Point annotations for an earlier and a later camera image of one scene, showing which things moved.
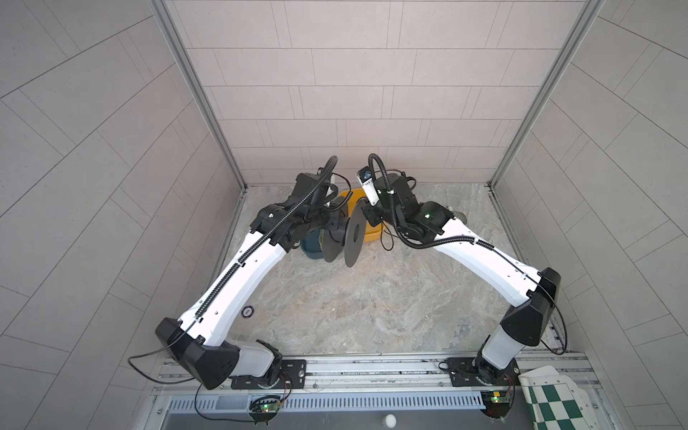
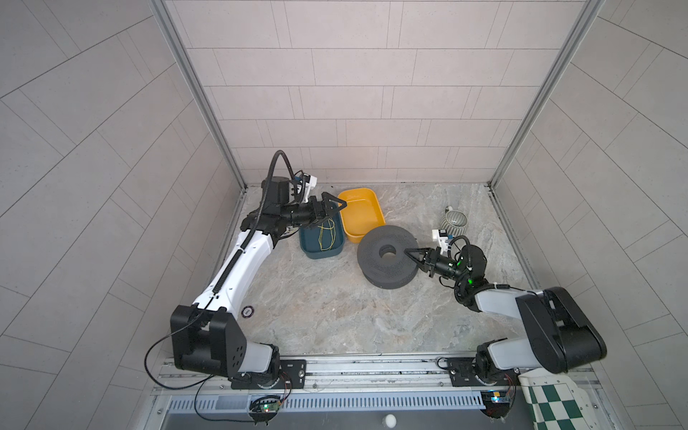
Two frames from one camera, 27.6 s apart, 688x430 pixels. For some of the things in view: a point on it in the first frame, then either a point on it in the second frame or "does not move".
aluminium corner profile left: x=201 y=90 does not move
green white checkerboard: x=555 y=401 does not move
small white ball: x=391 y=420 does not move
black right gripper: x=371 y=215 → x=432 y=265
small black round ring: x=247 y=312 does not move
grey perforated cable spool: x=345 y=234 → x=389 y=273
